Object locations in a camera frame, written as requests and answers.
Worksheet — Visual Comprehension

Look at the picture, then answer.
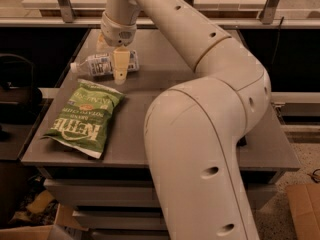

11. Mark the cardboard box bottom left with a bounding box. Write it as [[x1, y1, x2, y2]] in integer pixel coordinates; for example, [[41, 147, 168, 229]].
[[0, 204, 89, 240]]

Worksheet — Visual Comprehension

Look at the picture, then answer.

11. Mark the cardboard box right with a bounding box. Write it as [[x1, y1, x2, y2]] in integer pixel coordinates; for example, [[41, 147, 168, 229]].
[[286, 183, 320, 240]]

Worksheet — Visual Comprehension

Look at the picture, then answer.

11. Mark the green Kettle chip bag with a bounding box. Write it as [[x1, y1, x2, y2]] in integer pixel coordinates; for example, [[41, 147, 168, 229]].
[[44, 79, 124, 159]]

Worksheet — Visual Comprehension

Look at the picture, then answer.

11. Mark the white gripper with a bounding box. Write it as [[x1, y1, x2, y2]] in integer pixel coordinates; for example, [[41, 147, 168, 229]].
[[96, 13, 137, 85]]

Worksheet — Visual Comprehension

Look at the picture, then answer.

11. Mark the cardboard box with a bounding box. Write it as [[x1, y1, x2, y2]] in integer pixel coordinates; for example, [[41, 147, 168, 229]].
[[0, 204, 89, 240], [286, 183, 320, 240]]

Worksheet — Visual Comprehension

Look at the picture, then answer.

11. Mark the metal railing frame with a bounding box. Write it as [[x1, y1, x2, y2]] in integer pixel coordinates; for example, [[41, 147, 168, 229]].
[[1, 0, 320, 29]]

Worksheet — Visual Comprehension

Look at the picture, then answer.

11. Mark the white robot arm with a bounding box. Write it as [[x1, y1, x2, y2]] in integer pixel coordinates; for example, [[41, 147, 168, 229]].
[[101, 0, 271, 240]]

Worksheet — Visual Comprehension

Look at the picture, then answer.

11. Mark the yellow paper scrap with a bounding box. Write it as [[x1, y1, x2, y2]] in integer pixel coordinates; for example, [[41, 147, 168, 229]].
[[26, 190, 54, 214]]

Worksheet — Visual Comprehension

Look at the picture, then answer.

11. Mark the grey drawer cabinet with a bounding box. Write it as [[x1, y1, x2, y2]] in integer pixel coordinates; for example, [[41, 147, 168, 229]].
[[20, 28, 301, 240]]

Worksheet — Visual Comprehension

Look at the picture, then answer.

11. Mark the black office chair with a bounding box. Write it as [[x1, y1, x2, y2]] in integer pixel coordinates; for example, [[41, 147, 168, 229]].
[[0, 53, 43, 142]]

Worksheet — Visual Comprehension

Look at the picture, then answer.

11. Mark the clear plastic water bottle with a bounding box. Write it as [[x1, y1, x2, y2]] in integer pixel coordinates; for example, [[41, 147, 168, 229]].
[[70, 50, 139, 77]]

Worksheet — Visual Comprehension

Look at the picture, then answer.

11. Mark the black snack bar wrapper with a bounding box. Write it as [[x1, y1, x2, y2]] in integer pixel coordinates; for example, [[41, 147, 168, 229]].
[[236, 137, 247, 147]]

